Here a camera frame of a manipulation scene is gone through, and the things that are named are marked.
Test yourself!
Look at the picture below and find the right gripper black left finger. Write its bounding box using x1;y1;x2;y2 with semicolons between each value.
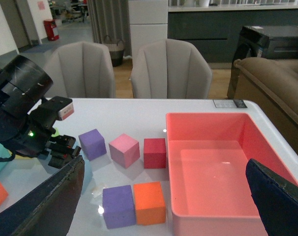
0;155;85;236

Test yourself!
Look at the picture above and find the table label sticker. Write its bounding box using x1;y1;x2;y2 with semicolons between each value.
213;99;247;108

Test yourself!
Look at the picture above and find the purple foam block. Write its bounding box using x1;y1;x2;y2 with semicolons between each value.
79;129;107;161
102;185;136;229

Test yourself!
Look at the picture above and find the pink plastic bin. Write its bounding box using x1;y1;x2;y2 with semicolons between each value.
166;113;298;236

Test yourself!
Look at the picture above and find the woven basket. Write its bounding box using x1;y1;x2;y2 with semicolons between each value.
103;35;125;67

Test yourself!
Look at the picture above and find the brown sofa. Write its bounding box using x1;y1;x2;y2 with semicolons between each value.
234;58;298;155

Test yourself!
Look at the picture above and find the white pillar cabinet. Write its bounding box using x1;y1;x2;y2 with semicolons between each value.
128;0;168;60

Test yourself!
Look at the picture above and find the red cabinet box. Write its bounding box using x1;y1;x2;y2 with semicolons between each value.
43;19;59;41

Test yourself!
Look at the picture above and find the grey armchair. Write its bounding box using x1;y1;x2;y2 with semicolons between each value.
130;39;212;99
44;41;116;98

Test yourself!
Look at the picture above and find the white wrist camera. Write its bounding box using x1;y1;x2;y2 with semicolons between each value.
58;102;74;120

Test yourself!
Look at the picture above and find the dark grey counter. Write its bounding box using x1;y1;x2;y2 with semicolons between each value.
168;4;298;68

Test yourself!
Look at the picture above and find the grey armchair right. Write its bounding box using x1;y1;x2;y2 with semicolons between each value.
130;39;212;99

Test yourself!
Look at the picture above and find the purple foam block far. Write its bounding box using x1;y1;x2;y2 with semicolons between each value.
79;129;107;161

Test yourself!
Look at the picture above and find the pink foam block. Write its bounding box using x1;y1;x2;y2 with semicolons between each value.
109;134;140;169

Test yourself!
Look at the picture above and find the red foam block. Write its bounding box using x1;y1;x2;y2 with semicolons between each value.
143;138;166;169

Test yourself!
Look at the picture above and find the grey curtain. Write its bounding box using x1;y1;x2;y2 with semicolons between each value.
87;0;130;47

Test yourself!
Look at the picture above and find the grey armchair left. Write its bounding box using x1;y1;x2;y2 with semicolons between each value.
44;41;116;98

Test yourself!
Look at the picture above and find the orange foam block near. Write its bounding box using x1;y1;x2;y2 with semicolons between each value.
133;181;166;226

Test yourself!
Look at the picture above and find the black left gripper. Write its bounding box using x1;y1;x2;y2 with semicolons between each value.
15;96;81;169

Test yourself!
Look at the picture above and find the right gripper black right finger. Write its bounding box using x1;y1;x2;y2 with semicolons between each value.
245;159;298;236

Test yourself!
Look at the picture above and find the purple foam block near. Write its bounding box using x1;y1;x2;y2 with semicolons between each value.
102;185;136;229

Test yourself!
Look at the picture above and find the green foam block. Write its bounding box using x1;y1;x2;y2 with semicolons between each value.
51;127;60;137

